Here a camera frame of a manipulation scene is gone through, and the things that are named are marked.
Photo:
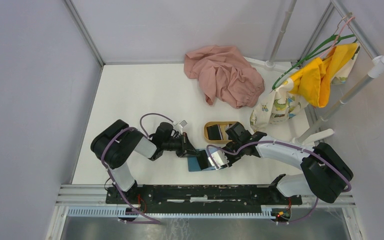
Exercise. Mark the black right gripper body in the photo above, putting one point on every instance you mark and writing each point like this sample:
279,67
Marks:
232,157

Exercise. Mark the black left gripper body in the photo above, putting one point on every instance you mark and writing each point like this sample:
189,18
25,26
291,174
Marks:
181,151

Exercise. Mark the blue card holder wallet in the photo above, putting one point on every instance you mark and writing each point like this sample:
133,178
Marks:
193,165

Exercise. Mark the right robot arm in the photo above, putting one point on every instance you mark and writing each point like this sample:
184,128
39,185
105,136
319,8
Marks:
323,172

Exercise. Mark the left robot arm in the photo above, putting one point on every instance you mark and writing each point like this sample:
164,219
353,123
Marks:
114,145

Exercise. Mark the dark grey credit card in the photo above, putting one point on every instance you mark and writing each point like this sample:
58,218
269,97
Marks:
214,132

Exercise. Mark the yellow oval card tray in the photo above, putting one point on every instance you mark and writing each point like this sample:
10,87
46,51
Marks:
224,125

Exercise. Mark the dinosaur print cloth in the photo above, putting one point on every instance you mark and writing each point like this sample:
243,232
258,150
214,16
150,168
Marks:
279,106

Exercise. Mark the pink crumpled cloth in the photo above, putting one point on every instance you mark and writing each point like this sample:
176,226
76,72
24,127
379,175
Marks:
223,73

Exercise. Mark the yellow garment on hanger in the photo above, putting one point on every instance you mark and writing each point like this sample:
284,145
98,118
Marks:
313,81

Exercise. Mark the pink clothes hanger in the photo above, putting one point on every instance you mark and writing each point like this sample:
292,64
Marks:
337,37

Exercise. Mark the green clothes hanger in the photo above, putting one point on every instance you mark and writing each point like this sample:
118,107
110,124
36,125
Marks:
304,56

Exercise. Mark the white clothes rack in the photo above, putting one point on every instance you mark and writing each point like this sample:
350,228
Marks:
311,135

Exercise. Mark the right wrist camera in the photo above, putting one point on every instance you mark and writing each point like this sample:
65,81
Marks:
217,158

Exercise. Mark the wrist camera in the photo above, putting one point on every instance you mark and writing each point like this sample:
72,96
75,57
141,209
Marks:
180,125
217,158

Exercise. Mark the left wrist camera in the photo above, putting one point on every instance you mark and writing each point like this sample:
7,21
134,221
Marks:
180,125

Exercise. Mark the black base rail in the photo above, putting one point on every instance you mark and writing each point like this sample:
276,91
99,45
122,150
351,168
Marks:
209,199

